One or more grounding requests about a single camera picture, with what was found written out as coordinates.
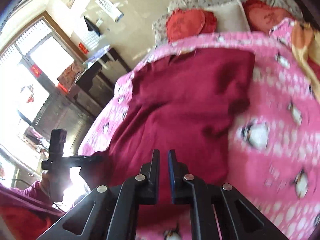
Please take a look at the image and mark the eye chart wall poster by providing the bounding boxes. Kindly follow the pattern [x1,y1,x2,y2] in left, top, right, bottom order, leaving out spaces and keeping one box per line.
[95,0,124,22]

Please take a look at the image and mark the dark red knit sweater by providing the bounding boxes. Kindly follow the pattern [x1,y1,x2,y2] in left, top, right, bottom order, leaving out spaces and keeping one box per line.
[81,48,255,226]

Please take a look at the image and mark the dark wooden side table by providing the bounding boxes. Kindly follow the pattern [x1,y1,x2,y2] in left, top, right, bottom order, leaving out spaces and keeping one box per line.
[68,46,131,118]

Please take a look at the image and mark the person's left hand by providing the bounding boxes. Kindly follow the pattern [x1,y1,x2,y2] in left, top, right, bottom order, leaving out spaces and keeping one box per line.
[40,170,53,199]

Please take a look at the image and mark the orange floral blanket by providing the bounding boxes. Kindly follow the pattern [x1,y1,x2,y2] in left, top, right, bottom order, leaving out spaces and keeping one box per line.
[291,21,320,101]

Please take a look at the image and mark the small red heart cushion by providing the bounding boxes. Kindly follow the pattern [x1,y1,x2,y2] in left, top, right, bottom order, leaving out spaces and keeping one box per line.
[242,0,295,35]

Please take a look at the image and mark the large red heart cushion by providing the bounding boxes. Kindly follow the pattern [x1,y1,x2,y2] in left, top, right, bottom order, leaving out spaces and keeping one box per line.
[165,9,217,42]

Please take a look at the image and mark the black hanging cloth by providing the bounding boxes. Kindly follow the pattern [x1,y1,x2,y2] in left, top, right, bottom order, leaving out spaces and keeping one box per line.
[84,16,101,37]

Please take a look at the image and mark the white square pillow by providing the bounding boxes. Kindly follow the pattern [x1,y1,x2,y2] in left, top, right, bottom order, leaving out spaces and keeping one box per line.
[204,0,251,33]

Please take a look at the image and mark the floral small pillow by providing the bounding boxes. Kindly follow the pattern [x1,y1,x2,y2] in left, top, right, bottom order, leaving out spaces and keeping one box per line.
[152,14,170,46]

